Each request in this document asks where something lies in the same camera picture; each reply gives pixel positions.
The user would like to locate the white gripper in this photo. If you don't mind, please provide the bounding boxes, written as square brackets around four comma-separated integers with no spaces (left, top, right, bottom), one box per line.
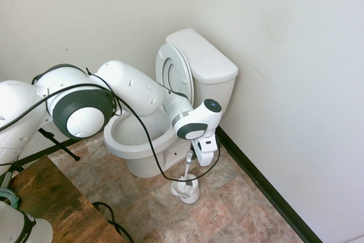
[189,134,220,167]

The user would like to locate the white toilet brush holder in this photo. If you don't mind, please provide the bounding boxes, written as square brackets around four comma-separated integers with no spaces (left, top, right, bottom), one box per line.
[171,173,201,205]

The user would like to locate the white toilet bowl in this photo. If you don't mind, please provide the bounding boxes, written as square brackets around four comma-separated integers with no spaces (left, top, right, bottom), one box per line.
[103,106,200,179]

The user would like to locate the white toilet tank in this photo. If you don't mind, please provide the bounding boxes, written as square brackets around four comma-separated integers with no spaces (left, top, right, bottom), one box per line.
[192,75,237,122]

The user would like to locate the white toilet seat lid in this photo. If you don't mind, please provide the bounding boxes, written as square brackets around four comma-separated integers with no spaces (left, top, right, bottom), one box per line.
[155,43,196,105]

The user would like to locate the white toilet tank lid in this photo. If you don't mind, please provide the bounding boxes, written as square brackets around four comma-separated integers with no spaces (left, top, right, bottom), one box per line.
[166,28,239,85]

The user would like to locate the black baseboard strip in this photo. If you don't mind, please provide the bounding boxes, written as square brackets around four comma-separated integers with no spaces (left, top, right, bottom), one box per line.
[16,137,75,167]
[215,125,324,243]

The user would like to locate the brown wooden table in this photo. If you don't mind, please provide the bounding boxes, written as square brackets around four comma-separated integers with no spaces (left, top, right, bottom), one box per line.
[9,154,128,243]

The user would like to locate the grey cylindrical connector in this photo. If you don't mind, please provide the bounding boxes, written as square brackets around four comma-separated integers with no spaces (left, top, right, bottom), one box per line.
[1,168,14,191]

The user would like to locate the black floor cable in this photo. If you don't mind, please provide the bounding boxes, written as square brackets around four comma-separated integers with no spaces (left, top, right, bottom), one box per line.
[92,201,135,243]

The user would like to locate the black camera tripod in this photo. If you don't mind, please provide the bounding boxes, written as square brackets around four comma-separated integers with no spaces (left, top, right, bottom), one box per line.
[11,127,81,173]

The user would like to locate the green coiled cable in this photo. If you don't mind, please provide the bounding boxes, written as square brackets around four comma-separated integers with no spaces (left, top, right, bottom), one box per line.
[0,188,20,213]

